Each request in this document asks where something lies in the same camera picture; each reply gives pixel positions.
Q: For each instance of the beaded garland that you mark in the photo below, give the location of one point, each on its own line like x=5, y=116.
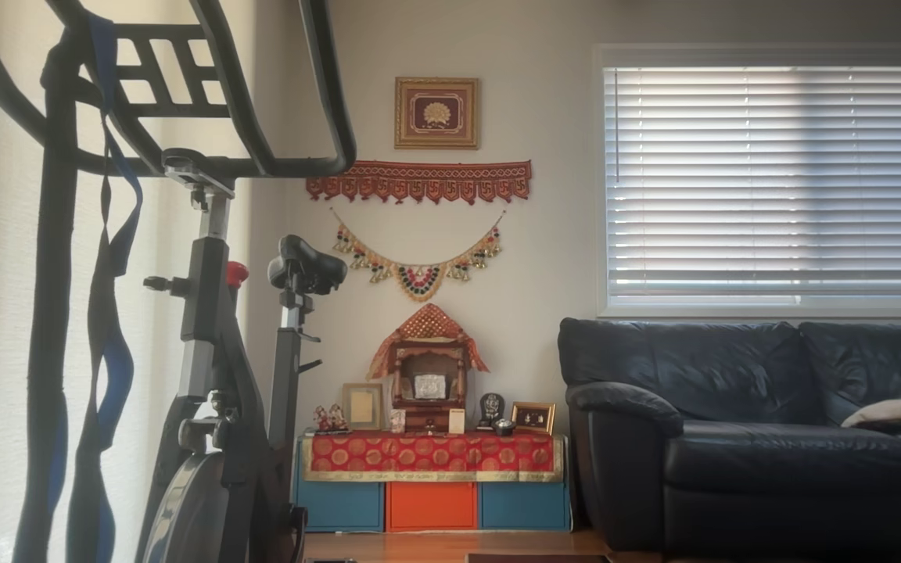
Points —
x=418, y=281

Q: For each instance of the wooden shrine with canopy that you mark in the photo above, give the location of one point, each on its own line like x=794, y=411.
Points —
x=427, y=367

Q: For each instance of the dark idol plaque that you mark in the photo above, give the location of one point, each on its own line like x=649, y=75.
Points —
x=491, y=408

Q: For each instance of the white card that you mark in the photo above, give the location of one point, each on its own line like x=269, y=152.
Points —
x=457, y=421

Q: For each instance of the small dark bowl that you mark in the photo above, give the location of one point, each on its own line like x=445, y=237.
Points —
x=504, y=427

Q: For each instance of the red gold patterned cloth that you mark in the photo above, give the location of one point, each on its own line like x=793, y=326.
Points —
x=431, y=455

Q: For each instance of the small figurines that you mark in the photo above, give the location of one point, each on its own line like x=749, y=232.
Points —
x=329, y=420

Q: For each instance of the blue and orange cabinet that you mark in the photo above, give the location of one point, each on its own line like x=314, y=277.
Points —
x=431, y=508

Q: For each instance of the black exercise bike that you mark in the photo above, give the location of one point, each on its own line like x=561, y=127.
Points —
x=216, y=328

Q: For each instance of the sheer white curtain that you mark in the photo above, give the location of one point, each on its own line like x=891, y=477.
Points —
x=157, y=234

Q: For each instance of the black leather sofa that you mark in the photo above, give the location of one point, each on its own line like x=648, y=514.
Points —
x=732, y=438

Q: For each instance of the white window blind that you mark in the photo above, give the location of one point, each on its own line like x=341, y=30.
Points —
x=771, y=180

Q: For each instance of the red embroidered wall hanging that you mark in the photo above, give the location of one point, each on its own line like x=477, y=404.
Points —
x=419, y=180

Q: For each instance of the pale picture frame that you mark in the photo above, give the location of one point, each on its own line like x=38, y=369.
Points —
x=362, y=407

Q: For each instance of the small gold picture frame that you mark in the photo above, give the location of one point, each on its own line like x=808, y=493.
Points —
x=533, y=418

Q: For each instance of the gold framed wall picture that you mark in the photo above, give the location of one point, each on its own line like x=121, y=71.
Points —
x=436, y=113

